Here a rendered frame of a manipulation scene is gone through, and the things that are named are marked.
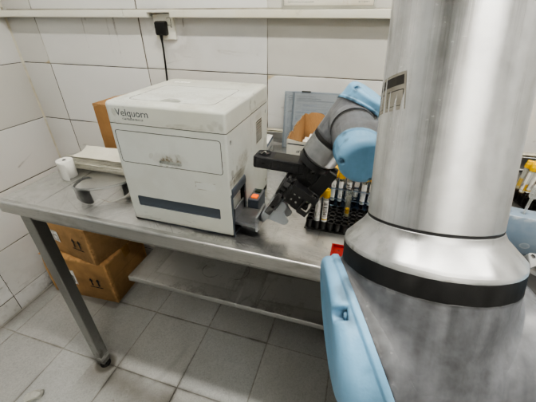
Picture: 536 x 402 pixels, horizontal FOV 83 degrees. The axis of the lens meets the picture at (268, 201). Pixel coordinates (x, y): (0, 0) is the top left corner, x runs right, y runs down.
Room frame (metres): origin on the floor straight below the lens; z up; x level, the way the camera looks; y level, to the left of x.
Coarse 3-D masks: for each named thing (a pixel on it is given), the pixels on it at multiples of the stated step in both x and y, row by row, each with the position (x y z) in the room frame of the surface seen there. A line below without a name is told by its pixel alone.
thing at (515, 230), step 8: (512, 208) 0.54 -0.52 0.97; (520, 208) 0.54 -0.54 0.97; (512, 216) 0.51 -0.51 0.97; (520, 216) 0.51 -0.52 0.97; (528, 216) 0.51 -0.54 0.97; (512, 224) 0.51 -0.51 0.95; (520, 224) 0.51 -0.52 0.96; (528, 224) 0.50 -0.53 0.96; (512, 232) 0.51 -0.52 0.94; (520, 232) 0.50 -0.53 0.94; (528, 232) 0.50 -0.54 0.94; (512, 240) 0.51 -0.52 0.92; (520, 240) 0.50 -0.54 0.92; (528, 240) 0.49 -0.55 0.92; (520, 248) 0.50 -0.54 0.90; (528, 248) 0.49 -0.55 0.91
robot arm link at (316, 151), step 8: (312, 136) 0.55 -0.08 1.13; (312, 144) 0.54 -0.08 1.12; (320, 144) 0.52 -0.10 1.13; (312, 152) 0.53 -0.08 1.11; (320, 152) 0.52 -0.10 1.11; (328, 152) 0.52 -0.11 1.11; (312, 160) 0.53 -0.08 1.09; (320, 160) 0.52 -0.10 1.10; (328, 160) 0.52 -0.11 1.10; (328, 168) 0.52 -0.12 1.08
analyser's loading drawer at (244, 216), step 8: (240, 200) 0.62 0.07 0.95; (240, 208) 0.61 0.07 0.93; (248, 208) 0.63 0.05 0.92; (264, 208) 0.61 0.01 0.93; (240, 216) 0.60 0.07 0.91; (248, 216) 0.60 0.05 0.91; (256, 216) 0.57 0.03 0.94; (240, 224) 0.58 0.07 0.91; (248, 224) 0.57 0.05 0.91; (256, 224) 0.56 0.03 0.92
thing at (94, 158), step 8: (80, 152) 1.00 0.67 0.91; (88, 152) 1.00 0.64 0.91; (96, 152) 1.00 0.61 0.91; (104, 152) 0.99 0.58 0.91; (112, 152) 0.99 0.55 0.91; (80, 160) 0.94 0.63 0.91; (88, 160) 0.93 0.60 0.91; (96, 160) 0.92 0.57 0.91; (104, 160) 0.91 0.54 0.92; (112, 160) 0.91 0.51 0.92; (88, 168) 0.93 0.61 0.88; (96, 168) 0.92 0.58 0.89; (104, 168) 0.91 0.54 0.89; (112, 168) 0.90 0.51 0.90; (120, 168) 0.90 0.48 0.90
